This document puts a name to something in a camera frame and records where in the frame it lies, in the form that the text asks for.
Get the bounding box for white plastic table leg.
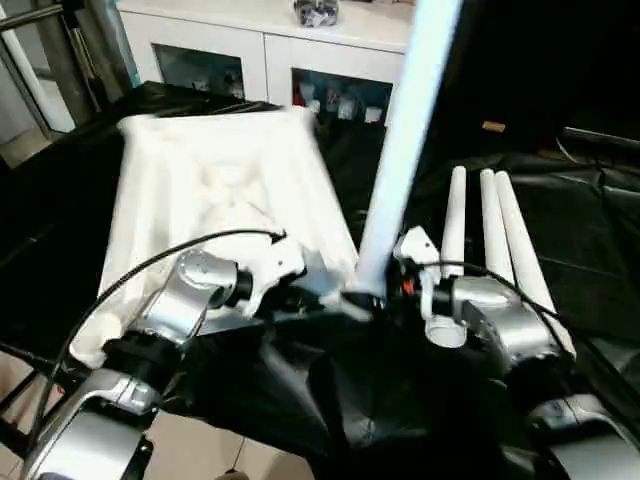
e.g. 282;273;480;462
493;170;577;359
424;167;469;349
352;0;464;301
478;169;516;281

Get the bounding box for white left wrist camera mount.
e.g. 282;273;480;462
239;234;307;319

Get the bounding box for white cabinet with glass doors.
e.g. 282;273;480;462
117;0;419;126

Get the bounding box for white plastic table top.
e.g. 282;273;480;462
69;107;374;369

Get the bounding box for shiny object on cabinet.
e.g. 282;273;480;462
292;0;341;29

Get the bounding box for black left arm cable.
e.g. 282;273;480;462
29;228;289;451

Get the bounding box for black mat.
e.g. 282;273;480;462
0;79;640;480

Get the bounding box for thin white cable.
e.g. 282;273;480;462
555;134;581;164

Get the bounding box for beige curtain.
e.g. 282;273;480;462
64;0;139;111

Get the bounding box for black backdrop cloth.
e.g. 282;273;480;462
434;0;640;156

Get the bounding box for black metal frame bars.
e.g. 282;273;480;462
0;342;66;451

